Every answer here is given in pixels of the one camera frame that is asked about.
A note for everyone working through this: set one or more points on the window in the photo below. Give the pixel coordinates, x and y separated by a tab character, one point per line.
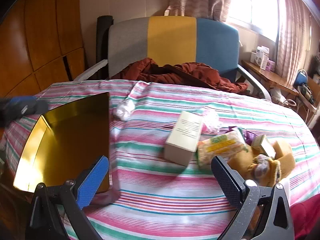
252	5

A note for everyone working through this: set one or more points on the small pink box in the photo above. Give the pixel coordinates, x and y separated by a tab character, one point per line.
270	65

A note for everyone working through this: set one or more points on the wooden wardrobe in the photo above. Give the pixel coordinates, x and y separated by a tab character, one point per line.
37	30

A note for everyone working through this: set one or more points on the peanut snack packet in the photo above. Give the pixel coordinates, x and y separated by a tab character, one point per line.
220	145

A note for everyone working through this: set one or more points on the green and white box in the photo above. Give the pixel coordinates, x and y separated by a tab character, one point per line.
262	146

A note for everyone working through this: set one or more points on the striped tablecloth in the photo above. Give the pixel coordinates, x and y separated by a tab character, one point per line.
162	200

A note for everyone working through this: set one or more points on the purple packet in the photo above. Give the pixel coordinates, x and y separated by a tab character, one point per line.
250	137
230	129

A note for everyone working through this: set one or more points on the blue bag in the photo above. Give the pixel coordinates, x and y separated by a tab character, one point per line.
300	78

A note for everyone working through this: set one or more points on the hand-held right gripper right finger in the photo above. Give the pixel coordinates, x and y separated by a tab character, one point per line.
226	180

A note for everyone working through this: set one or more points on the red-brown cloth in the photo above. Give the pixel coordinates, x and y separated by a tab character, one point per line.
190	73

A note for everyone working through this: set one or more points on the wooden side desk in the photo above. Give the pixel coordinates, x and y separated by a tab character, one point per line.
272	77

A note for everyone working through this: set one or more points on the white product box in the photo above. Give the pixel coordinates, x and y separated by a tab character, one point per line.
260	56

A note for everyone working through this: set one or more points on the red blanket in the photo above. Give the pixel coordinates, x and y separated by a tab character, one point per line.
305	220

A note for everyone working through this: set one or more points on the grey yellow blue chair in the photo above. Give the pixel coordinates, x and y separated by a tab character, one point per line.
172	40

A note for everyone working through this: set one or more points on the gold metal tray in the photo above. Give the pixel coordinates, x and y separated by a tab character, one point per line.
70	135

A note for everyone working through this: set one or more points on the clear pink hair claw clip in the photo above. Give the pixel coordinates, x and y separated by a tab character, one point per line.
211	122

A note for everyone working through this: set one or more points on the clear plastic wrap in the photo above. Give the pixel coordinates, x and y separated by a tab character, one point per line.
123	110

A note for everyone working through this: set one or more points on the yellow plush toy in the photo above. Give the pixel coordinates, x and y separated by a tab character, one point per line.
271	172

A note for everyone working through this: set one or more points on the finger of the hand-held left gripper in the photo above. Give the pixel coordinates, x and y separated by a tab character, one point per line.
22	107

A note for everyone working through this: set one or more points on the white cardboard box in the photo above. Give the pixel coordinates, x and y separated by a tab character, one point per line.
183	135

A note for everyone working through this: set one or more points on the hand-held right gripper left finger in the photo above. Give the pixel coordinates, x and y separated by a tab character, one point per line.
92	180

